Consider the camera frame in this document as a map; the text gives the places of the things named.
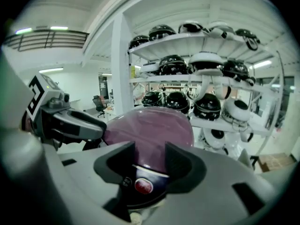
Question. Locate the fluorescent tube ceiling light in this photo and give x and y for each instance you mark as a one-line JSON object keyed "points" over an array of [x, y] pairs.
{"points": [[105, 74], [23, 30], [262, 64], [59, 28], [51, 69]]}

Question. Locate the white metal shelf rack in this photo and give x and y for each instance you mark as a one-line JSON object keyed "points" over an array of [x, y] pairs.
{"points": [[168, 78]]}

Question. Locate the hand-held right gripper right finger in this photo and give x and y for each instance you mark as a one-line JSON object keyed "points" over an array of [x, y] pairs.
{"points": [[211, 191]]}

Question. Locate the yellow box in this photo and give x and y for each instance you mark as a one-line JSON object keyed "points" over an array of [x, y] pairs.
{"points": [[132, 70]]}

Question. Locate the black office chair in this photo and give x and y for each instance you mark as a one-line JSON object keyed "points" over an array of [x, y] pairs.
{"points": [[100, 105]]}

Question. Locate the black mezzanine railing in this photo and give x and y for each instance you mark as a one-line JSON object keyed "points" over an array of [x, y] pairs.
{"points": [[47, 41]]}

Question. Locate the purple rice cooker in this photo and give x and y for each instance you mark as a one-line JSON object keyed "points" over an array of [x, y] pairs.
{"points": [[150, 130]]}

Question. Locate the brown cardboard box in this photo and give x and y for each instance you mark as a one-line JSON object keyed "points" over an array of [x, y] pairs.
{"points": [[274, 162]]}

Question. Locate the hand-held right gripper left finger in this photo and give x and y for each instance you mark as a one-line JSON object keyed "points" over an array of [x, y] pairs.
{"points": [[93, 196]]}

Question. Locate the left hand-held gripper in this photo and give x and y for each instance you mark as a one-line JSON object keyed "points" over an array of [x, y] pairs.
{"points": [[37, 90]]}

